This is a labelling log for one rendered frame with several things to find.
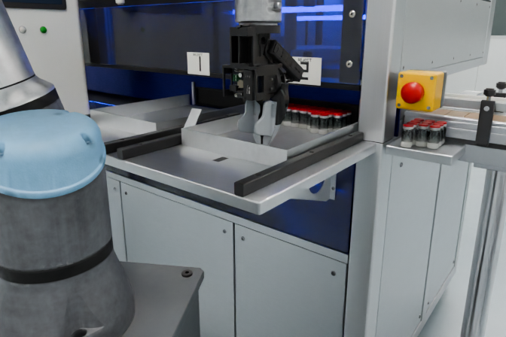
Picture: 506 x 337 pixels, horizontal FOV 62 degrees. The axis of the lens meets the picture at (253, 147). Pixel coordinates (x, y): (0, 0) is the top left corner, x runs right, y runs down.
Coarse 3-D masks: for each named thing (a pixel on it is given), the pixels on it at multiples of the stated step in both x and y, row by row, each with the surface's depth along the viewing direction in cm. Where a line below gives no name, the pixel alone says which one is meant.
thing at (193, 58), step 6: (192, 54) 115; (198, 54) 114; (204, 54) 112; (192, 60) 116; (198, 60) 114; (204, 60) 113; (192, 66) 116; (198, 66) 115; (204, 66) 113; (192, 72) 117; (198, 72) 115; (204, 72) 114
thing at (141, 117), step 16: (176, 96) 127; (96, 112) 104; (112, 112) 111; (128, 112) 114; (144, 112) 119; (160, 112) 120; (176, 112) 120; (208, 112) 102; (224, 112) 107; (240, 112) 112; (112, 128) 101; (128, 128) 97; (144, 128) 93; (160, 128) 91
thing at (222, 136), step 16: (192, 128) 87; (208, 128) 91; (224, 128) 95; (288, 128) 100; (352, 128) 89; (192, 144) 84; (208, 144) 81; (224, 144) 79; (240, 144) 76; (256, 144) 74; (272, 144) 86; (288, 144) 86; (304, 144) 74; (320, 144) 79; (256, 160) 75; (272, 160) 72
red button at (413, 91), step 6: (408, 84) 78; (414, 84) 77; (420, 84) 78; (402, 90) 78; (408, 90) 77; (414, 90) 77; (420, 90) 77; (402, 96) 79; (408, 96) 78; (414, 96) 77; (420, 96) 77; (408, 102) 78; (414, 102) 78
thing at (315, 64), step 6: (300, 60) 94; (306, 60) 93; (312, 60) 92; (318, 60) 92; (312, 66) 93; (318, 66) 92; (306, 72) 94; (312, 72) 93; (318, 72) 92; (312, 78) 93; (318, 78) 93; (312, 84) 94; (318, 84) 93
